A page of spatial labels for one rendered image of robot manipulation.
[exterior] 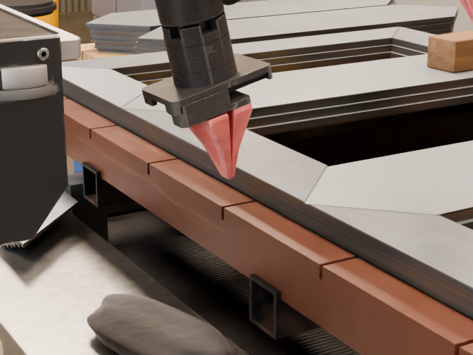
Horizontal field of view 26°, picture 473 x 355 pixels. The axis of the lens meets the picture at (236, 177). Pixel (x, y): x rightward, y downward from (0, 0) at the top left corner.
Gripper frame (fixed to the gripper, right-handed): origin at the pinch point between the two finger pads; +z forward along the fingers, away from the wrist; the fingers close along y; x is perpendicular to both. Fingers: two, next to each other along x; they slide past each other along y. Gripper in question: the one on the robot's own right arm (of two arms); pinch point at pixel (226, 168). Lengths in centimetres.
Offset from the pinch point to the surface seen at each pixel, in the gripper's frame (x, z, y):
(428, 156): -5.9, 11.5, -28.1
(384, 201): 3.7, 8.4, -14.4
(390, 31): -73, 22, -76
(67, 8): -654, 136, -222
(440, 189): 3.7, 10.1, -21.4
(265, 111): -35.1, 11.3, -24.9
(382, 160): -7.3, 10.3, -22.8
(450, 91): -34, 19, -56
